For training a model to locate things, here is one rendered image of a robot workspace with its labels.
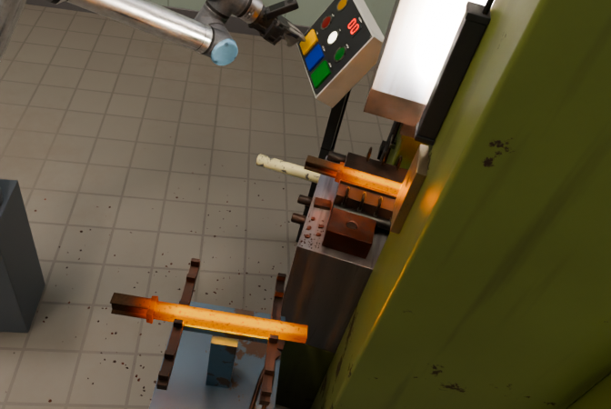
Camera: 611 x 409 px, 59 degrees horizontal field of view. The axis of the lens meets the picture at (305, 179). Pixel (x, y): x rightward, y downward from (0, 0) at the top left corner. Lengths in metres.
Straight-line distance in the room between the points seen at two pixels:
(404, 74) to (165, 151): 2.00
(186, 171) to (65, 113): 0.77
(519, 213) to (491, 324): 0.28
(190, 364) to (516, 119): 1.04
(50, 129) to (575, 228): 2.68
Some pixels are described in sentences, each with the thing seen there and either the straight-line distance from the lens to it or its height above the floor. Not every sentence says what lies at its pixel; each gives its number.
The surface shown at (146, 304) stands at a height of 0.94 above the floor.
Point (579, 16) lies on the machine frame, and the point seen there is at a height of 1.76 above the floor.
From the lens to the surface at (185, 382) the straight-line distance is 1.47.
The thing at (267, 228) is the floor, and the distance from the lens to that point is 2.62.
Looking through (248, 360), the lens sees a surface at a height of 0.65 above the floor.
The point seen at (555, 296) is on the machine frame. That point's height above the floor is 1.31.
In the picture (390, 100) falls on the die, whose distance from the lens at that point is 1.23.
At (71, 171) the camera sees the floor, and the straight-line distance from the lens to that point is 2.88.
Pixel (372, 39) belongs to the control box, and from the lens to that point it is 1.73.
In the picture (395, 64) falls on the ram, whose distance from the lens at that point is 1.13.
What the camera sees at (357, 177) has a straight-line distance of 1.47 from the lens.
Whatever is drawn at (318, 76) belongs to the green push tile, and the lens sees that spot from 1.83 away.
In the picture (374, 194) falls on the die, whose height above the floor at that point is 0.99.
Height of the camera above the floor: 1.99
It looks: 43 degrees down
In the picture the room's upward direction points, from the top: 14 degrees clockwise
